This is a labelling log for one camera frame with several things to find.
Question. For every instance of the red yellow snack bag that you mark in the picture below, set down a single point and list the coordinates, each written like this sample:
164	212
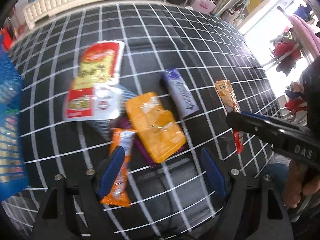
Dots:
100	63

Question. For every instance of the orange red striped snack packet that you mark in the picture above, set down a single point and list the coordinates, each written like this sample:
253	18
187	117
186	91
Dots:
227	95

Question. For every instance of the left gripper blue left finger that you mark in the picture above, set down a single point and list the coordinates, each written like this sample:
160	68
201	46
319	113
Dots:
108	170

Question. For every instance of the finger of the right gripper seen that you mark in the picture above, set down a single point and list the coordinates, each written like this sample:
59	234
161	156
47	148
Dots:
276	122

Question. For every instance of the purple white small packet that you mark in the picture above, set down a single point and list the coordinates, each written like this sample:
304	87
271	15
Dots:
179	92

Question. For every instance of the orange cracker packet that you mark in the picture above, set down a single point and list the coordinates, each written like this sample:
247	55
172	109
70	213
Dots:
145	106

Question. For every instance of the red paper bag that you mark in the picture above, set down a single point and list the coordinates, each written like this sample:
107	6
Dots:
6	40

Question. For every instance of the black white grid tablecloth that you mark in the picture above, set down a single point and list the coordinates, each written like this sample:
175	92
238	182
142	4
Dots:
170	200

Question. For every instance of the pink clothes on rack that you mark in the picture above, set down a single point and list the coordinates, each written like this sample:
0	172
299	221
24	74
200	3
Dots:
288	46

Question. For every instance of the person right hand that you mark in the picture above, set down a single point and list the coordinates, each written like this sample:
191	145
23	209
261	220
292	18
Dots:
294	190

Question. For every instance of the pink tote bag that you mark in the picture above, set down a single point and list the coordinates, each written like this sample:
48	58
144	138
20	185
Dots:
203	6

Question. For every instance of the orange wafer bar packet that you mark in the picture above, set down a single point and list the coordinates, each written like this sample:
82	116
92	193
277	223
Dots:
118	195

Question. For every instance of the blue plastic basket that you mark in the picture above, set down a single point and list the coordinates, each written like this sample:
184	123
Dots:
14	177

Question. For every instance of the plain cracker clear packet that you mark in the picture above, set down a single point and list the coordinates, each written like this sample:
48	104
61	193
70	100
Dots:
108	106

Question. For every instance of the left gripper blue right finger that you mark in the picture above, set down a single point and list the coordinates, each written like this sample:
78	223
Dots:
214	175

